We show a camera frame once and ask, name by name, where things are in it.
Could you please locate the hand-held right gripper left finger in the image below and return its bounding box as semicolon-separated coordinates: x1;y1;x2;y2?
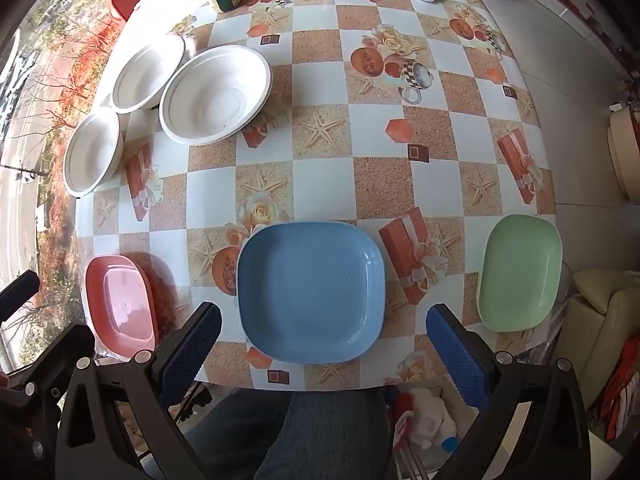
55;301;223;480

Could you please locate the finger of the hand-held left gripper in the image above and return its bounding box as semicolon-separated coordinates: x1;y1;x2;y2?
0;270;41;322
0;322;96;413

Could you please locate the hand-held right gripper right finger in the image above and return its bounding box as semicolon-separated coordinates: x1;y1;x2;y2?
426;303;593;480

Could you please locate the green plate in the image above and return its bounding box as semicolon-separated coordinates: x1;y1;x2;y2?
476;214;564;333

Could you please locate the blue plate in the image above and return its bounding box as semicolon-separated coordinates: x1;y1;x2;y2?
236;221;387;365

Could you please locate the white plastic bottle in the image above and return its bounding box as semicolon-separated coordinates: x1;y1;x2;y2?
400;385;461;453

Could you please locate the coral plate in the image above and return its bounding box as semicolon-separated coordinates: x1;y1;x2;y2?
85;255;161;352

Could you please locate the pink plate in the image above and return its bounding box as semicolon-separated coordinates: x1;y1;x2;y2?
102;266;157;342

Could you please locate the person's leg in jeans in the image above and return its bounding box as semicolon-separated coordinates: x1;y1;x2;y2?
190;387;396;480

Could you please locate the beige sofa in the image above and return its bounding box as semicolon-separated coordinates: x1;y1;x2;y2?
550;267;640;411

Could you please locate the red bag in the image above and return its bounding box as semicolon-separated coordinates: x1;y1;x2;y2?
592;345;640;441

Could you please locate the printed checkered tablecloth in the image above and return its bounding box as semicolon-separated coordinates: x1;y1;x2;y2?
75;0;558;391

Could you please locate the beige round box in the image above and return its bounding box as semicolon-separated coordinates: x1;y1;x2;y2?
606;105;640;201

